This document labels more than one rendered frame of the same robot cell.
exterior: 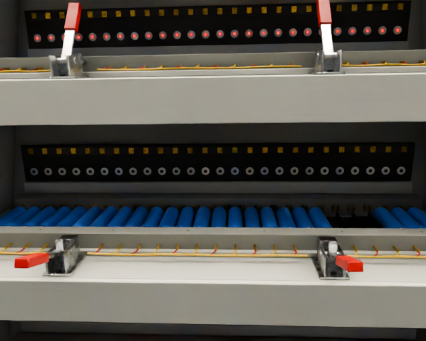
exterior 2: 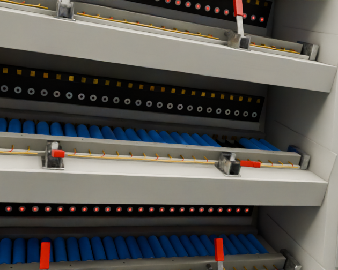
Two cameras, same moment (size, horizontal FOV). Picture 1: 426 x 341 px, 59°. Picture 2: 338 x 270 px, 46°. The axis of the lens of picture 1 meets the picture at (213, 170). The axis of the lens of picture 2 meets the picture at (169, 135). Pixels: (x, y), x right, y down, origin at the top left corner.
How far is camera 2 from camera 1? 0.28 m
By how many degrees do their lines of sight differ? 24
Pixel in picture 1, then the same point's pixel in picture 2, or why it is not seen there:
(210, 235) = (153, 147)
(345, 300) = (237, 188)
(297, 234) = (207, 149)
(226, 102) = (181, 57)
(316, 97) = (233, 63)
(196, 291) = (153, 181)
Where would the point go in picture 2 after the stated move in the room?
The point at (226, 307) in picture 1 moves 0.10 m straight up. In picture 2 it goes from (170, 193) to (175, 124)
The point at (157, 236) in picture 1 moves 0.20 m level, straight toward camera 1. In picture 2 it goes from (116, 145) to (197, 158)
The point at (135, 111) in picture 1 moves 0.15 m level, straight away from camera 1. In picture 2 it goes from (119, 54) to (76, 65)
